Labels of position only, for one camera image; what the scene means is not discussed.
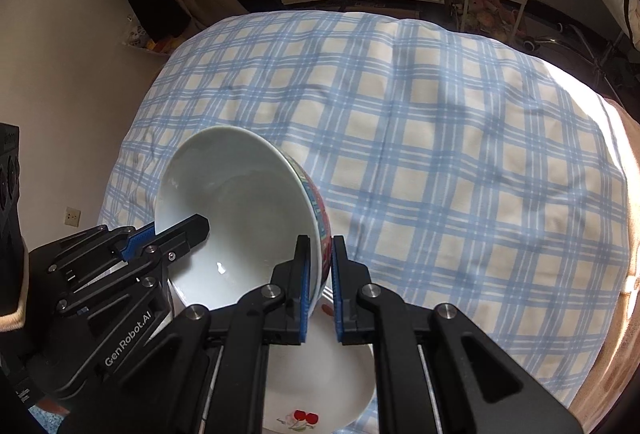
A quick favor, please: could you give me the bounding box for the person's light blue clothing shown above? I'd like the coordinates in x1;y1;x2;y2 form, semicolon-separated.
27;399;68;420

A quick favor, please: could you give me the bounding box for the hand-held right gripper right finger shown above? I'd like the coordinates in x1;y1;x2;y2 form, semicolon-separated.
332;237;583;434

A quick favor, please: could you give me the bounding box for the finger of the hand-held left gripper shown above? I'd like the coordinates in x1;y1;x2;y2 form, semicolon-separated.
30;221;157;286
55;214;210;311

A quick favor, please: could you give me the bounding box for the blue checkered blanket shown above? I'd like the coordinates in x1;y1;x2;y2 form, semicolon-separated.
97;10;631;407

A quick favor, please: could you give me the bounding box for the cherry print white plate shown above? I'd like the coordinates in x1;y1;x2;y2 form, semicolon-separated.
167;277;377;433

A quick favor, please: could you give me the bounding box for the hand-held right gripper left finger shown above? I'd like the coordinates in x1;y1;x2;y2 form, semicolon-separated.
60;235;311;434

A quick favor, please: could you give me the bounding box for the red patterned ceramic bowl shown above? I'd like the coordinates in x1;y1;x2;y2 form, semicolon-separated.
153;125;333;315

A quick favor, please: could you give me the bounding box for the wheeled chair base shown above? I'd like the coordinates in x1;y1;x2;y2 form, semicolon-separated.
520;21;612;65

